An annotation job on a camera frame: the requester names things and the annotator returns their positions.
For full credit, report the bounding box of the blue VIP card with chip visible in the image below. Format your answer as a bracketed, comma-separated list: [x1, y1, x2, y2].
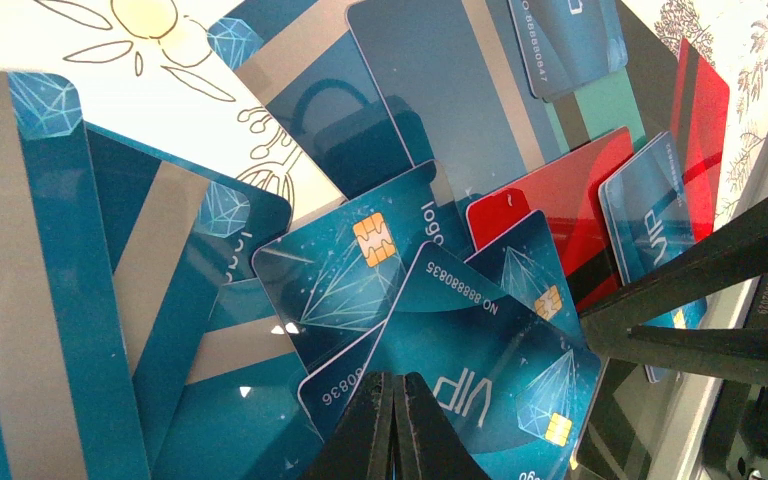
[330, 241, 603, 480]

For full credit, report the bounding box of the red card far right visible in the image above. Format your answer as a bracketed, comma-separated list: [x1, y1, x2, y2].
[671, 38, 730, 241]

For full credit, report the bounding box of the red card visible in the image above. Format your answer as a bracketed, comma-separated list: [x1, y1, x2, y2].
[466, 127, 633, 311]
[671, 38, 730, 241]

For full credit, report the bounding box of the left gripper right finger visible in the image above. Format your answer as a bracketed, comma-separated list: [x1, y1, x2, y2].
[393, 372, 488, 479]

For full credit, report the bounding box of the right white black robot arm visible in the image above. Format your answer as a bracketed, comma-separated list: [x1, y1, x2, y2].
[574, 182, 768, 479]

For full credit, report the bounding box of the floral patterned table mat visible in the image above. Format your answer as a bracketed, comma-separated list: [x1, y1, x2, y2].
[0, 1, 768, 225]

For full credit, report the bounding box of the blue VIP card lower right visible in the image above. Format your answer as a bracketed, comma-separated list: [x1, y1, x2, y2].
[598, 131, 696, 285]

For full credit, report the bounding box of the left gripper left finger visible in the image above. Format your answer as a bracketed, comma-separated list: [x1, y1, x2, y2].
[300, 372, 394, 479]

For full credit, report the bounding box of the blue card upper right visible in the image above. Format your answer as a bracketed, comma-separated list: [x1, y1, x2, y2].
[508, 0, 628, 101]

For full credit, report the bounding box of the red card middle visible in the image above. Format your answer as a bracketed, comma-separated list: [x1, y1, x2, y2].
[466, 127, 633, 311]

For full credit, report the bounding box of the black card bottom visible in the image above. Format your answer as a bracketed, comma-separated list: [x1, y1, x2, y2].
[565, 359, 684, 479]

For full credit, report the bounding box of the blue striped card upper left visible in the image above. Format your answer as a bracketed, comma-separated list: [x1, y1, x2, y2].
[0, 72, 149, 479]

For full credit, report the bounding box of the blue card centre pile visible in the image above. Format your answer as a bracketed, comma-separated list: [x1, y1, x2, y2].
[346, 1, 566, 206]

